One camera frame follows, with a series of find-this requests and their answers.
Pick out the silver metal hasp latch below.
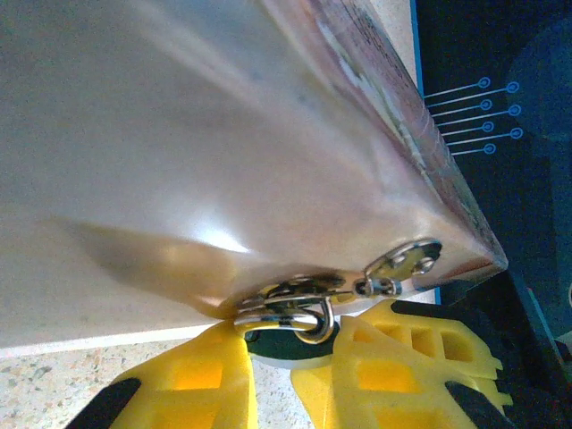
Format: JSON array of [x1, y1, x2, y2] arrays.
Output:
[[236, 238, 443, 314]]

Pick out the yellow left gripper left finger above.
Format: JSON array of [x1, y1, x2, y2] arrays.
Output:
[[66, 319, 259, 429]]

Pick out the small silver shackle padlock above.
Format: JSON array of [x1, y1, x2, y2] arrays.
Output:
[[232, 307, 341, 371]]

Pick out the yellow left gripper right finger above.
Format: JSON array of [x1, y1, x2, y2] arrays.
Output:
[[290, 298, 515, 429]]

